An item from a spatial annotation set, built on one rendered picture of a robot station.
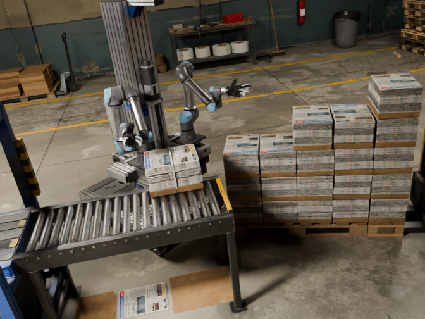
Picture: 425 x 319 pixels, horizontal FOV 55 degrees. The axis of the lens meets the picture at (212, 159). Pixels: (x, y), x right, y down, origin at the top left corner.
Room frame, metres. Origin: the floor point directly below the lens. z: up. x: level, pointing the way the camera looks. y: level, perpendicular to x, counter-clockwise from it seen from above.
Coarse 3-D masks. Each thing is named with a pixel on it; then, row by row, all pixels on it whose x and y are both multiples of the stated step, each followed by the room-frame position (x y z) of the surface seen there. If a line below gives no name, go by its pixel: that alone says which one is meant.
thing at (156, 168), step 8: (144, 152) 2.68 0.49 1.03; (152, 152) 2.66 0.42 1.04; (160, 152) 2.65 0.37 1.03; (144, 160) 2.55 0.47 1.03; (152, 160) 2.53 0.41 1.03; (160, 160) 2.52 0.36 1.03; (152, 168) 2.41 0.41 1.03; (160, 168) 2.42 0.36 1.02; (168, 168) 2.43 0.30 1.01; (152, 176) 2.42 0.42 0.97; (160, 176) 2.42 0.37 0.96; (168, 176) 2.43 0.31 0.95; (152, 184) 2.42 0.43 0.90; (160, 184) 2.43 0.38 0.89; (168, 184) 2.43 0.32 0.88
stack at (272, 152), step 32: (224, 160) 2.90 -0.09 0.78; (256, 160) 2.85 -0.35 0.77; (288, 160) 2.82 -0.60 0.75; (320, 160) 2.78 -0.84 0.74; (352, 160) 2.73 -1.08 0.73; (256, 192) 2.86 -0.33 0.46; (288, 192) 2.82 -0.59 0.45; (320, 192) 2.77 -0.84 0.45; (352, 192) 2.72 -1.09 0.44; (256, 224) 2.86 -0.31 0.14; (288, 224) 2.81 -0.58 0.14; (320, 224) 2.77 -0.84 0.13; (352, 224) 2.73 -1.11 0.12
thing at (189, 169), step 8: (192, 144) 2.72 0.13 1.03; (176, 152) 2.62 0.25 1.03; (184, 152) 2.60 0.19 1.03; (192, 152) 2.58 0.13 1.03; (176, 160) 2.49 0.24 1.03; (184, 160) 2.48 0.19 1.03; (192, 160) 2.46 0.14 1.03; (184, 168) 2.44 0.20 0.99; (192, 168) 2.45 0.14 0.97; (200, 168) 2.46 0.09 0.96; (184, 176) 2.44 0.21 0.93; (192, 176) 2.45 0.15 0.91; (200, 176) 2.46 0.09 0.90; (184, 184) 2.44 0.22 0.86
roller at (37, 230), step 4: (40, 212) 2.40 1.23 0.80; (44, 212) 2.41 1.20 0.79; (40, 216) 2.35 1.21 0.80; (44, 216) 2.36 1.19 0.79; (40, 220) 2.30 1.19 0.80; (44, 220) 2.33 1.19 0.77; (36, 224) 2.26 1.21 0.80; (40, 224) 2.26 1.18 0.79; (36, 228) 2.21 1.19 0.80; (40, 228) 2.22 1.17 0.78; (32, 232) 2.18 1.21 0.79; (36, 232) 2.17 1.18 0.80; (40, 232) 2.20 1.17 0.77; (32, 236) 2.13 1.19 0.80; (36, 236) 2.13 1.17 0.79; (32, 240) 2.08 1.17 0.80; (36, 240) 2.10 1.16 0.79; (28, 244) 2.05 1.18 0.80; (32, 244) 2.04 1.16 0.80; (36, 244) 2.07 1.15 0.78; (28, 248) 2.00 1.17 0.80; (32, 248) 2.01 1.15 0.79
